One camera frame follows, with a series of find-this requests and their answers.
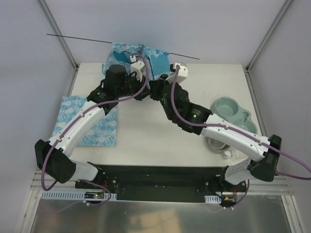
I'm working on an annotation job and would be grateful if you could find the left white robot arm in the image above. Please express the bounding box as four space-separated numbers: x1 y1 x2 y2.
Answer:
35 61 149 189

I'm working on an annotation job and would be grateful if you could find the blue patterned pet tent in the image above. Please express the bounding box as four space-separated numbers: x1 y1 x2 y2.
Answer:
101 42 171 81

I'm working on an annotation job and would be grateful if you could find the purple cable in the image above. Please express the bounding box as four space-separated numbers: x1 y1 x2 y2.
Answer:
170 63 311 181
41 52 149 192

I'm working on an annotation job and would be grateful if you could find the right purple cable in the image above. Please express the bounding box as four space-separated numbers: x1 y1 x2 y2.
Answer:
170 63 311 181

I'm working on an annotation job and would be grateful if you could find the clear plastic water bottle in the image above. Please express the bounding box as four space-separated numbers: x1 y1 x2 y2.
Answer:
223 150 243 161

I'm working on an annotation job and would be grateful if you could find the blue snowman patterned mat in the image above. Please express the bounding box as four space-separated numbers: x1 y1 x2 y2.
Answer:
53 96 118 147

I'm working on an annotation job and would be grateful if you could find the stainless steel pet bowl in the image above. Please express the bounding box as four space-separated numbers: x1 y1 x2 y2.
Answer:
206 137 231 152

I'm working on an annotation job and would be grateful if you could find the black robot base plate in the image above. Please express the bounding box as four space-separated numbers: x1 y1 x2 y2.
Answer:
75 165 246 203

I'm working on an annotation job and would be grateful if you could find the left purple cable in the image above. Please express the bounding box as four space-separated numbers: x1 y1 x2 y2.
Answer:
41 52 149 192

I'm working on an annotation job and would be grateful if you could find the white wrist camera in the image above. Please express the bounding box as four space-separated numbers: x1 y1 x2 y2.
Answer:
167 63 188 84
130 55 145 82

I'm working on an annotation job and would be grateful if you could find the aluminium frame post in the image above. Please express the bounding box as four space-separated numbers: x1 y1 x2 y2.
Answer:
37 0 78 70
245 0 294 72

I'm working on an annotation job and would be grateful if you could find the right aluminium frame post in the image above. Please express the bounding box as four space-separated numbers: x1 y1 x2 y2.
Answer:
245 0 294 72

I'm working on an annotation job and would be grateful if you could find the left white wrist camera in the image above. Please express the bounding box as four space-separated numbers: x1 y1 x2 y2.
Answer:
130 55 145 82

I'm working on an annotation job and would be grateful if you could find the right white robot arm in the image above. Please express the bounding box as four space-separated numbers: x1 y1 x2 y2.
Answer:
149 75 281 192

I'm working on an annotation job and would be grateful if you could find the mint green double feeder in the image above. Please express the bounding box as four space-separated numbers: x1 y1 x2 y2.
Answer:
210 97 258 134

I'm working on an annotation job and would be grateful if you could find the left aluminium frame post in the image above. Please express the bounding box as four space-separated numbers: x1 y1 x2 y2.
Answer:
37 0 78 70

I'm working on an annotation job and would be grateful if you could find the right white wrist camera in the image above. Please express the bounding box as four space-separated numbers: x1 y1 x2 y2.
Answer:
167 63 188 84

